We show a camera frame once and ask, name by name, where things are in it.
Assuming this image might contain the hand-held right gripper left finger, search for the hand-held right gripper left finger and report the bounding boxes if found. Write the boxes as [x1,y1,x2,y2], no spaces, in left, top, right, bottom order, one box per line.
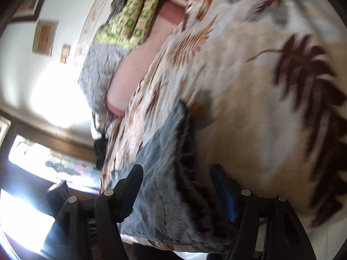
[41,165,144,260]

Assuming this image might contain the green patterned blanket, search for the green patterned blanket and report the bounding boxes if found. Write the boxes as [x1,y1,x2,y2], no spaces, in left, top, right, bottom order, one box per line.
[95,0,161,50]

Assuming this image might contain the dark cloth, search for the dark cloth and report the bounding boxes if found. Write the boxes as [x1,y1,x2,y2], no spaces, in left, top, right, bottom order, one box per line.
[93,110,109,170]

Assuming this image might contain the leaf print blanket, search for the leaf print blanket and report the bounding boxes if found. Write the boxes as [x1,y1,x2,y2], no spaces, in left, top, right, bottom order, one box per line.
[100,0,347,250]

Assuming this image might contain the window with brown frame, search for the window with brown frame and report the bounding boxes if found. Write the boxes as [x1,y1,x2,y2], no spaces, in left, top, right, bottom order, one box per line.
[0,116,102,250]

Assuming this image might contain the small wall switch plate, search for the small wall switch plate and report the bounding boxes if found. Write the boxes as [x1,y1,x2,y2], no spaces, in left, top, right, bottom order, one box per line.
[60,44,72,65]

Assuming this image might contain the black box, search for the black box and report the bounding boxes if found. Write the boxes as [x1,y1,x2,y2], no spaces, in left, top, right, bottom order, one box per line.
[47,180,70,218]

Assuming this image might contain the pink bed sheet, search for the pink bed sheet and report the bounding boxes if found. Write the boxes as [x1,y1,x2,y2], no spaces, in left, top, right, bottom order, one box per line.
[106,0,190,117]

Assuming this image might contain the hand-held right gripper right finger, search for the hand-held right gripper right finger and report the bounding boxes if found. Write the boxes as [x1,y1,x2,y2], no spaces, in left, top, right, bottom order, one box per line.
[210,164,318,260]

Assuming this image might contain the medium framed wall picture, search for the medium framed wall picture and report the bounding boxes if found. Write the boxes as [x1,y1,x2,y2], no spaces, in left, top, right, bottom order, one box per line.
[32,20,59,57]

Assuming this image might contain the blue-grey striped pants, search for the blue-grey striped pants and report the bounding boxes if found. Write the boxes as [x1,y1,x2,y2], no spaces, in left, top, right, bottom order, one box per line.
[119,100,236,254]

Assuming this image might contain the cream patterned headboard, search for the cream patterned headboard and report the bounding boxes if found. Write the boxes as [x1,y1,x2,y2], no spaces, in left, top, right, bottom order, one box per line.
[77,0,124,60]

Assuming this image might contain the grey quilted pillow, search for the grey quilted pillow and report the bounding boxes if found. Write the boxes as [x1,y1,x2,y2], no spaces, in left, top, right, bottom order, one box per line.
[77,41,131,113]

